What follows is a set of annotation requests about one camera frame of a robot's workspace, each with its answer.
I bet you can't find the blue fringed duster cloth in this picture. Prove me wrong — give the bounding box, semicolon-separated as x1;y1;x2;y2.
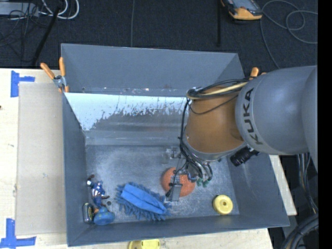
114;181;172;222

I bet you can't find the small grey can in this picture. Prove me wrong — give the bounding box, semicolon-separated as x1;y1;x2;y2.
82;202;94;224

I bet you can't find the blue toy figure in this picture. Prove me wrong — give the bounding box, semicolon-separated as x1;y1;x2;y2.
86;174;110;209

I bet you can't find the orange ball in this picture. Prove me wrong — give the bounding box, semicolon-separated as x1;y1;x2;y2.
160;167;196;198

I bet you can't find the grey metal bin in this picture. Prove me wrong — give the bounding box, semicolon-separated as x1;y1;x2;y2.
60;43;291;247

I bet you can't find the blue spotted ball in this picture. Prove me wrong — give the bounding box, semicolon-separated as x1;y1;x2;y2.
93;207;116;226

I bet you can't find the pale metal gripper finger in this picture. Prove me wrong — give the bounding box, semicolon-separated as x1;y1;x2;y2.
162;146;183;165
165;183;182;202

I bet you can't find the black cylinder on white bracket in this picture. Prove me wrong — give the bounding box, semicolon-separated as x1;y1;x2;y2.
229;146;260;167

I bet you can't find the pale wood flat board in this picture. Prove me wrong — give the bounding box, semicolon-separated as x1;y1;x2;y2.
15;81;68;236

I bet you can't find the yellow round disc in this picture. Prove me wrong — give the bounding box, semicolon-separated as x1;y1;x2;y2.
212;194;234;215

